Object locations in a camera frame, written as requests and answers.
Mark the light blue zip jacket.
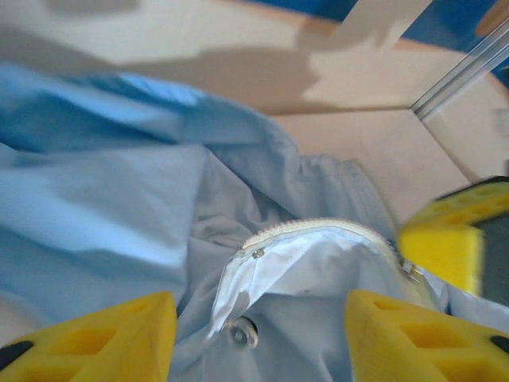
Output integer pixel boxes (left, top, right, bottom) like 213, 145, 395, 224
0, 61, 509, 382

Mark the aluminium corner post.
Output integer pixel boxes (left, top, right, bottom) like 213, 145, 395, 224
409, 27, 509, 119

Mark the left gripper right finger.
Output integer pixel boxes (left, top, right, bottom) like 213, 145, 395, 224
345, 288, 509, 382

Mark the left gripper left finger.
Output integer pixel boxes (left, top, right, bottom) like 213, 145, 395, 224
0, 290, 179, 382

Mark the metal zipper slider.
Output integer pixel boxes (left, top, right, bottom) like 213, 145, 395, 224
399, 258, 425, 286

